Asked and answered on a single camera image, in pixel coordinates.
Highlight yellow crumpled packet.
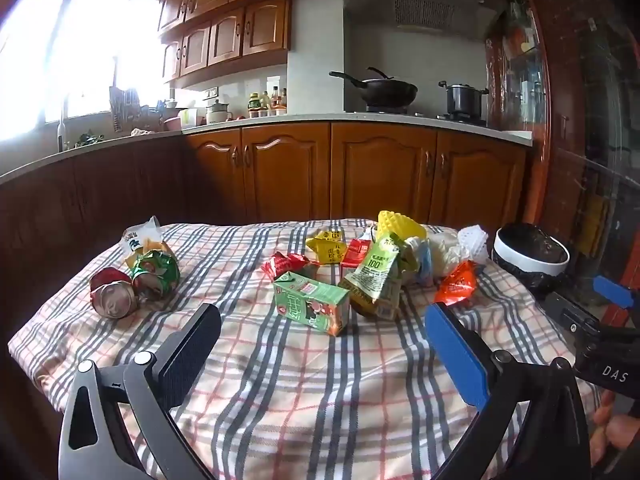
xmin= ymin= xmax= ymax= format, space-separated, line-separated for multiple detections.
xmin=305 ymin=230 xmax=348 ymax=266

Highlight person's right hand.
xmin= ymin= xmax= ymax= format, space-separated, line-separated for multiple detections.
xmin=592 ymin=392 xmax=640 ymax=456

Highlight wooden base cabinets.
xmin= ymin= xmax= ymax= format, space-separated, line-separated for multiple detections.
xmin=0 ymin=122 xmax=531 ymax=261

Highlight white kitchen countertop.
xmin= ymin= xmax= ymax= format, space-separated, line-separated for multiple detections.
xmin=0 ymin=112 xmax=533 ymax=183

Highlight yellow foam fruit net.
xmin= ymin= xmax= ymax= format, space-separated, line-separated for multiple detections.
xmin=376 ymin=210 xmax=427 ymax=243

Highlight white yellow snack bag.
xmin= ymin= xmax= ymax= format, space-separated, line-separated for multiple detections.
xmin=122 ymin=216 xmax=171 ymax=266

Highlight white bin with black bag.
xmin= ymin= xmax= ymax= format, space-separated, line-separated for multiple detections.
xmin=492 ymin=222 xmax=571 ymax=301

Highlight plaid tablecloth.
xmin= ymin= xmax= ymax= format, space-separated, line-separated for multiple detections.
xmin=7 ymin=217 xmax=601 ymax=480

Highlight white plastic bag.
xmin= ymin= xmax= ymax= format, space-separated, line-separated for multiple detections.
xmin=427 ymin=232 xmax=463 ymax=276

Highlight black wok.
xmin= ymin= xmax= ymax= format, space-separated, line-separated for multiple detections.
xmin=329 ymin=66 xmax=418 ymax=108

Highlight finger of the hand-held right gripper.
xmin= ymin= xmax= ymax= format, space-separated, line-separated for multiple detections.
xmin=542 ymin=292 xmax=603 ymax=346
xmin=594 ymin=275 xmax=635 ymax=307

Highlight blue wrapper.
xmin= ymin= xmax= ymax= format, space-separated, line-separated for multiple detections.
xmin=417 ymin=240 xmax=435 ymax=286

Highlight green drink carton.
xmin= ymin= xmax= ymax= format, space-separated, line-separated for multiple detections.
xmin=272 ymin=271 xmax=351 ymax=336

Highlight crushed green can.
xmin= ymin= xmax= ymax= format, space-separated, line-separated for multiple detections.
xmin=131 ymin=250 xmax=181 ymax=302

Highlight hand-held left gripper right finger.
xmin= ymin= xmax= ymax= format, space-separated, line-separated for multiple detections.
xmin=425 ymin=302 xmax=591 ymax=480

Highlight green juice pouch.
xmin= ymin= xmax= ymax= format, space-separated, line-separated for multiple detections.
xmin=337 ymin=232 xmax=418 ymax=318

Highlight wooden wall cabinets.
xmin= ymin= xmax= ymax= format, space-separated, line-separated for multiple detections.
xmin=155 ymin=0 xmax=501 ymax=83

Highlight orange red wrapper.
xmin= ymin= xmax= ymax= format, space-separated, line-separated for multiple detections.
xmin=434 ymin=260 xmax=482 ymax=306

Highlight red white milk carton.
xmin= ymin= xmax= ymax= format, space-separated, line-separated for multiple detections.
xmin=340 ymin=237 xmax=373 ymax=281

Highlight red snack wrapper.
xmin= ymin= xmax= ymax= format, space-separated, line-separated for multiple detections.
xmin=261 ymin=251 xmax=312 ymax=282

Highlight crushed red can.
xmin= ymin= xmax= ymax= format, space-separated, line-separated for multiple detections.
xmin=89 ymin=267 xmax=138 ymax=318

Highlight steel range hood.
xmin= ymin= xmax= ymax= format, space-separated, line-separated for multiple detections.
xmin=336 ymin=0 xmax=506 ymax=41

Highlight dark steel cooking pot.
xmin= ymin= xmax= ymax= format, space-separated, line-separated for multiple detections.
xmin=439 ymin=80 xmax=490 ymax=116

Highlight glass display cabinet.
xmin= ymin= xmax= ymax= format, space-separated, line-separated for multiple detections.
xmin=487 ymin=0 xmax=640 ymax=311

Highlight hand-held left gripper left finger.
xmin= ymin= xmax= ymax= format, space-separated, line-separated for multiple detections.
xmin=57 ymin=302 xmax=222 ymax=480

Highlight white foam fruit net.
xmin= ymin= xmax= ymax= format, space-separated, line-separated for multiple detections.
xmin=457 ymin=225 xmax=493 ymax=263

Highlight white ceramic crock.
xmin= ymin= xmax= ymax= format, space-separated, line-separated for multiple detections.
xmin=206 ymin=100 xmax=233 ymax=124

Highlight kitchen window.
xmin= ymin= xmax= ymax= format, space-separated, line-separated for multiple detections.
xmin=0 ymin=0 xmax=171 ymax=126

